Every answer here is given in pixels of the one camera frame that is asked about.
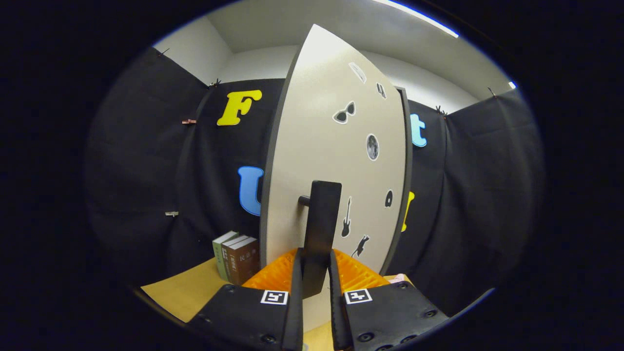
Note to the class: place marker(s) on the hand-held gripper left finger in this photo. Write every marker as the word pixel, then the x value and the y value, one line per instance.
pixel 294 312

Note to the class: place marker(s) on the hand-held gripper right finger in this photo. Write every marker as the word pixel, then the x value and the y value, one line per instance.
pixel 336 307

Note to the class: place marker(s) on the green spine book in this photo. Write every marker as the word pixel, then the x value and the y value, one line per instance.
pixel 219 253

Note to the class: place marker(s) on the dark grey cabinet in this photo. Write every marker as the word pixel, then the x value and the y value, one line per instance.
pixel 408 170

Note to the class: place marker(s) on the black backdrop cloth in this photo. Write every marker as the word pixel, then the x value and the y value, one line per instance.
pixel 477 195

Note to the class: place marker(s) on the black clip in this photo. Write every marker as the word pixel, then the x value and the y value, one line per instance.
pixel 492 92
pixel 164 51
pixel 214 84
pixel 440 111

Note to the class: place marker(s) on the long ceiling light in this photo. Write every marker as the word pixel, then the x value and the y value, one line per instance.
pixel 419 17

